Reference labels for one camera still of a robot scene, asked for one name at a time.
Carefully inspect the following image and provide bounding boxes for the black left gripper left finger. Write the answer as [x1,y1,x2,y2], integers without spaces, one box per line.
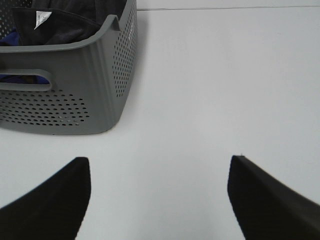
[0,157,91,240]

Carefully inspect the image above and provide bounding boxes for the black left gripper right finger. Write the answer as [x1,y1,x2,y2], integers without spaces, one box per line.
[227,155,320,240]

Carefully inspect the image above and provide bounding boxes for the dark navy towel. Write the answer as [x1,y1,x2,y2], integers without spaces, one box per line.
[12,0,127,46]

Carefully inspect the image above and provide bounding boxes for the grey perforated plastic basket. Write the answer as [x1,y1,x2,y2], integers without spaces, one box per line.
[0,0,138,135]

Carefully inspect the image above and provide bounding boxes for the blue cloth in basket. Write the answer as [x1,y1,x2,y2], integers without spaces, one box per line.
[0,29,49,85]

